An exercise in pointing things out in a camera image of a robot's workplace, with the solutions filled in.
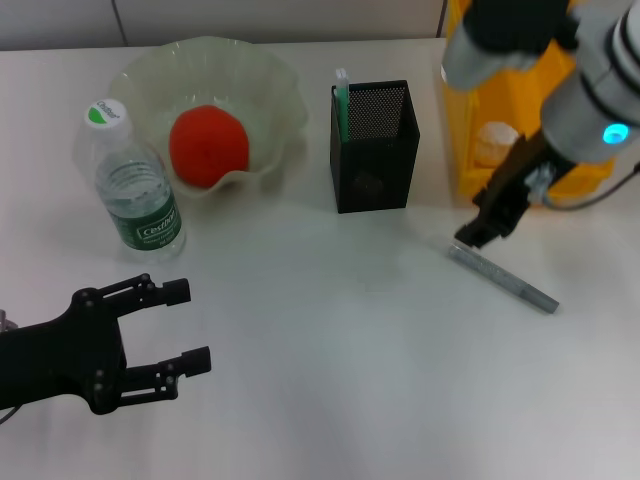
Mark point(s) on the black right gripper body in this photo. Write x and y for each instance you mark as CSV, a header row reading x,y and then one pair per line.
x,y
505,195

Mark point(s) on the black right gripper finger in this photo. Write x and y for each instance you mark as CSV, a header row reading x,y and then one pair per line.
x,y
470,234
500,229

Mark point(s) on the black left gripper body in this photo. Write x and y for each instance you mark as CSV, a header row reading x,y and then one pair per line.
x,y
55,360

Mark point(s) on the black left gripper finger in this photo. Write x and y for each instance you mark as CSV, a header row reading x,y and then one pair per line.
x,y
195,361
175,291

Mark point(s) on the grey marker pen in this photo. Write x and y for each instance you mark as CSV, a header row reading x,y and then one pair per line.
x,y
500,275

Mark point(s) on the white paper ball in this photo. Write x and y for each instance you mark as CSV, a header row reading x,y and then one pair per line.
x,y
492,145

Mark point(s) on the clear green-label water bottle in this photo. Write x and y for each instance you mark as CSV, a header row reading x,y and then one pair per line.
x,y
145,210

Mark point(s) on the red round ball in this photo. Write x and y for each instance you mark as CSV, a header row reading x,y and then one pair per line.
x,y
207,147

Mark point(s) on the mint green utility knife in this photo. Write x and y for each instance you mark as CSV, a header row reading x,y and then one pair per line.
x,y
343,110

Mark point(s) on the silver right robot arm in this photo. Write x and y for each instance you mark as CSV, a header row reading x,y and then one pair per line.
x,y
585,100

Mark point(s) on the black mesh pen holder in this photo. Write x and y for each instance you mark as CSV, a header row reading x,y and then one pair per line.
x,y
375,150

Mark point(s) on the pale green glass fruit plate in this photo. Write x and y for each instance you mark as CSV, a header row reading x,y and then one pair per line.
x,y
210,75

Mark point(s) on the yellow plastic bin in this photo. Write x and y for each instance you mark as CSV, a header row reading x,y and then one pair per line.
x,y
462,150

